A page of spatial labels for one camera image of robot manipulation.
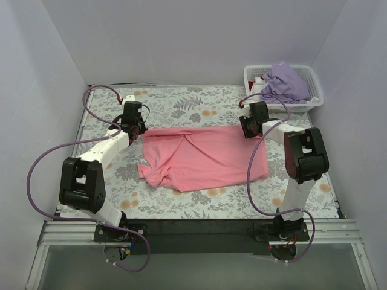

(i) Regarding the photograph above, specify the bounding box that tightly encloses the pink t shirt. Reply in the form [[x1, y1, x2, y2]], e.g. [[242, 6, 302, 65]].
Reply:
[[137, 125, 269, 192]]

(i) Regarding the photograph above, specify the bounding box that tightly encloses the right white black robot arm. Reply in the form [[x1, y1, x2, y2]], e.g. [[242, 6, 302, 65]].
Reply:
[[239, 100, 329, 241]]

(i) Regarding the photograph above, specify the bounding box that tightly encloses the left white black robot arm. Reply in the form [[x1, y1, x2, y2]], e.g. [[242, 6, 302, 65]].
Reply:
[[59, 95, 147, 227]]

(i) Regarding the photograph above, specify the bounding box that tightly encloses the dark red garment in basket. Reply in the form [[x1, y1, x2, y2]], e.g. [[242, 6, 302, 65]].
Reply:
[[248, 81, 255, 91]]

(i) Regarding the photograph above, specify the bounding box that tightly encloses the white garment in basket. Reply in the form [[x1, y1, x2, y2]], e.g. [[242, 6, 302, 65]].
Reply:
[[250, 77, 267, 97]]

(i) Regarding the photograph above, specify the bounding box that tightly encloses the purple t shirt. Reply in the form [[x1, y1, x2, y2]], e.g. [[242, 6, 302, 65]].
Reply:
[[260, 62, 310, 104]]

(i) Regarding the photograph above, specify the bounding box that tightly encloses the floral table mat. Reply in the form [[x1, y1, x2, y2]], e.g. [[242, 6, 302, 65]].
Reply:
[[59, 86, 342, 220]]

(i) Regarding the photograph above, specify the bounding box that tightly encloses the white plastic laundry basket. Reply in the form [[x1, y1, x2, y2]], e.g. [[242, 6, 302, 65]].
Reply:
[[243, 64, 325, 114]]

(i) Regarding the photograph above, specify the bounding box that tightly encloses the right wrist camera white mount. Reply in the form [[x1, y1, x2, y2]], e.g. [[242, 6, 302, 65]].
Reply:
[[238, 99, 252, 119]]

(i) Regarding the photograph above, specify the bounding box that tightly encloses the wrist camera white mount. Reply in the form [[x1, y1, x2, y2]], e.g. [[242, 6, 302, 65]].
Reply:
[[238, 99, 252, 119], [119, 95, 136, 105]]

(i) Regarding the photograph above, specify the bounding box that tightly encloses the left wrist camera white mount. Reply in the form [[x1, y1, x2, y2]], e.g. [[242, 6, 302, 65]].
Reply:
[[119, 95, 136, 105]]

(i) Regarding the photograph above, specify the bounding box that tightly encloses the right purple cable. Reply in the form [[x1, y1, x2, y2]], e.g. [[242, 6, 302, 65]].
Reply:
[[238, 92, 318, 264]]

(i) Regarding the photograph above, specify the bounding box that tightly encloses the purple cable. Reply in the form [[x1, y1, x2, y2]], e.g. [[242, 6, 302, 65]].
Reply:
[[238, 92, 318, 264], [27, 84, 152, 274]]

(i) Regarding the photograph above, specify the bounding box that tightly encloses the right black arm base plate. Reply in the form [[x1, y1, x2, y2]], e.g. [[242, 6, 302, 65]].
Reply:
[[252, 221, 310, 242]]

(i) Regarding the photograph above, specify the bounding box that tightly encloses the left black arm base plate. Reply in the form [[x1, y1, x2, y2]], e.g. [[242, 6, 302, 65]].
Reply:
[[93, 222, 148, 243]]

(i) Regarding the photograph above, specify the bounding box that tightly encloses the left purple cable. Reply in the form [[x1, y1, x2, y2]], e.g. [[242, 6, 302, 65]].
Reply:
[[27, 84, 152, 274]]

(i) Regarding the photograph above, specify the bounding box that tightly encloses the aluminium frame rail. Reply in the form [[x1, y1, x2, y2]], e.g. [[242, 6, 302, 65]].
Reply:
[[26, 217, 377, 289]]

